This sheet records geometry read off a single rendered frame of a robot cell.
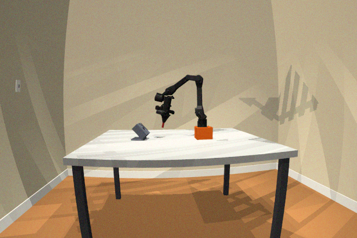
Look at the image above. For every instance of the dark grey sloped panel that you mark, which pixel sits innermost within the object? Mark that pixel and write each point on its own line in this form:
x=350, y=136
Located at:
x=141, y=131

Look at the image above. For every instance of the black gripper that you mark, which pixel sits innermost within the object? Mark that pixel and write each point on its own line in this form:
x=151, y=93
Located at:
x=165, y=112

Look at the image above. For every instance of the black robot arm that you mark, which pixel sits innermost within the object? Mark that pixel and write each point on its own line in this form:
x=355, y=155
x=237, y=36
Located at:
x=202, y=121

